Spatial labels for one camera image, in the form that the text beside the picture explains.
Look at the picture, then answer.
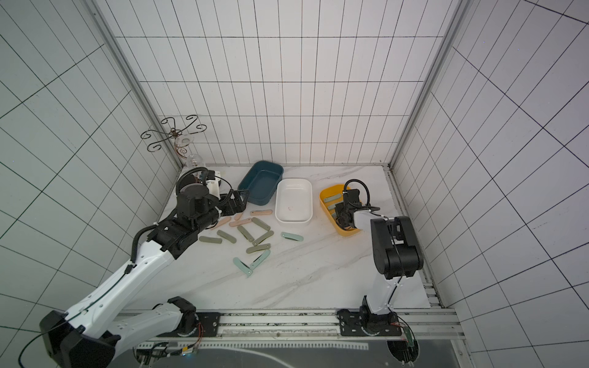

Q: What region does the dark teal storage box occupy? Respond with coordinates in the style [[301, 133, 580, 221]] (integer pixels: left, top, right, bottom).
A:
[[238, 160, 284, 205]]

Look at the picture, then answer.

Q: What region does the clear glass on rack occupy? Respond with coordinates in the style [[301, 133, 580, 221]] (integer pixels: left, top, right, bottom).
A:
[[186, 153, 206, 174]]

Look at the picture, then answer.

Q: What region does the olive green folding knife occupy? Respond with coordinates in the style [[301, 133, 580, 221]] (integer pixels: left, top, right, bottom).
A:
[[252, 230, 274, 246], [237, 225, 254, 242], [246, 243, 271, 254], [216, 230, 237, 244], [252, 217, 271, 231]]

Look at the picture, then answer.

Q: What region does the white storage box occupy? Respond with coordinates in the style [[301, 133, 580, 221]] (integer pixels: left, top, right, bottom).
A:
[[275, 178, 313, 227]]

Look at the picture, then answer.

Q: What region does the yellow storage box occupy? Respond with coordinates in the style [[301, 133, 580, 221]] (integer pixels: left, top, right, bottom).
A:
[[319, 184, 360, 237]]

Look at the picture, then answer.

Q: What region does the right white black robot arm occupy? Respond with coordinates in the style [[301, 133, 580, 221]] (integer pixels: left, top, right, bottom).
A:
[[335, 179, 424, 322]]

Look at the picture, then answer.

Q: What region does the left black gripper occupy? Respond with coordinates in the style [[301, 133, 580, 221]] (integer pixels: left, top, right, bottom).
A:
[[195, 190, 251, 232]]

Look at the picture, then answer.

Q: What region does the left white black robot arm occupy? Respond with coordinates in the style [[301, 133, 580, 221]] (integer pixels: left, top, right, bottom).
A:
[[35, 181, 248, 367]]

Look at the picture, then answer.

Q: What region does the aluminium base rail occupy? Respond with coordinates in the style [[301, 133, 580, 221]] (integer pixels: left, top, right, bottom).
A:
[[119, 309, 466, 343]]

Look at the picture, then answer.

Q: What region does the metal scroll cup rack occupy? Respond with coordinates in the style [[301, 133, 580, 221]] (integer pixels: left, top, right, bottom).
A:
[[140, 114, 208, 162]]

